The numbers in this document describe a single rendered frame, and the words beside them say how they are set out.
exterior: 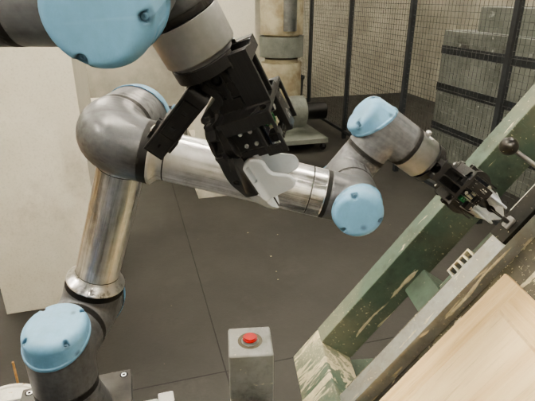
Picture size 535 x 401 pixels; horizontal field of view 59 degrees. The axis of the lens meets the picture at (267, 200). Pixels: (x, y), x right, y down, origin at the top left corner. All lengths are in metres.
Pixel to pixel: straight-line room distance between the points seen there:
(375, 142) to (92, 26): 0.57
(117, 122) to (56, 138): 2.18
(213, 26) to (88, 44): 0.15
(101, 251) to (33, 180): 2.06
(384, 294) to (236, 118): 0.95
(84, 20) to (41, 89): 2.51
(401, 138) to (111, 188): 0.51
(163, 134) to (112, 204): 0.38
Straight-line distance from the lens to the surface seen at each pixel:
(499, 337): 1.04
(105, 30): 0.34
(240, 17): 4.39
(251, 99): 0.49
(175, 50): 0.46
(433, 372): 1.11
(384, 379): 1.20
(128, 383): 1.14
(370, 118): 0.80
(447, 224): 1.31
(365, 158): 0.82
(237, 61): 0.47
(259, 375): 1.38
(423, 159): 0.85
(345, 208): 0.69
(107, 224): 0.93
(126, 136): 0.71
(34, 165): 2.96
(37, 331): 0.96
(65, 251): 3.16
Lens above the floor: 1.80
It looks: 23 degrees down
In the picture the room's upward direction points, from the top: straight up
